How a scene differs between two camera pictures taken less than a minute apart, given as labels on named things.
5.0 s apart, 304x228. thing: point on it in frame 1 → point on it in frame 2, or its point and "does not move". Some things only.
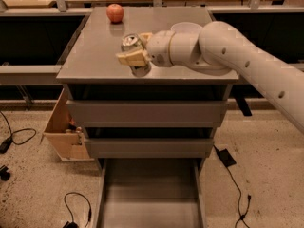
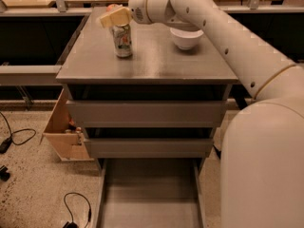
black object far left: x=4 y=174 does not move
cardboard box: x=63 y=134 does not move
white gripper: x=159 y=47 → x=137 y=7
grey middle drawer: x=150 y=147 does not move
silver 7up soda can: x=133 y=42 → x=123 y=40
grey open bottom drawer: x=152 y=193 does not move
